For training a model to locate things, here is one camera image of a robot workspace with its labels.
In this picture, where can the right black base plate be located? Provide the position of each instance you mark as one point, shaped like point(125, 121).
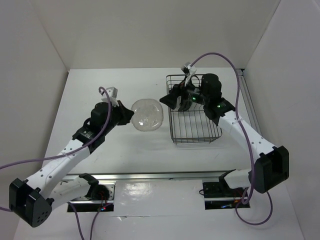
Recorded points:
point(220, 197)

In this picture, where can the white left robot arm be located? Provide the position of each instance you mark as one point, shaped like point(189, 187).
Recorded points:
point(34, 198)

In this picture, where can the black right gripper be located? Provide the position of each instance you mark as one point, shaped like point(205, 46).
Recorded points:
point(170, 99)

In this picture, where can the aluminium right side rail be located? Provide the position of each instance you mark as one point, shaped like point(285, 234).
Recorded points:
point(248, 101)

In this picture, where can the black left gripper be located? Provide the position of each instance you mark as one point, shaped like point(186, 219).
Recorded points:
point(125, 113)

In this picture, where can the smoky grey glass plate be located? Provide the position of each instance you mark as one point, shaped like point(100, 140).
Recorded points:
point(148, 115)

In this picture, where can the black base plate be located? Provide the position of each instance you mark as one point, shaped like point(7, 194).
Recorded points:
point(103, 200)
point(220, 197)

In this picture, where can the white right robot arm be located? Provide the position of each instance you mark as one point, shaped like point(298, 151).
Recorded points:
point(269, 163)

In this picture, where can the aluminium front rail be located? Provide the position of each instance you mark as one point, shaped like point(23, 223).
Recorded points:
point(154, 176)

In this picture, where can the aluminium rail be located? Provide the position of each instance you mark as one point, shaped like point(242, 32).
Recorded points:
point(248, 101)
point(154, 176)

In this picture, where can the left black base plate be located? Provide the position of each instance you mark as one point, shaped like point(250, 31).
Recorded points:
point(103, 200)

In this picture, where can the grey wire dish rack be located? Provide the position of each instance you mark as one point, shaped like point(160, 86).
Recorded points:
point(193, 126)

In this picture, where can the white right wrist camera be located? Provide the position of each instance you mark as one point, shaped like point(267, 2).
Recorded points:
point(189, 70)

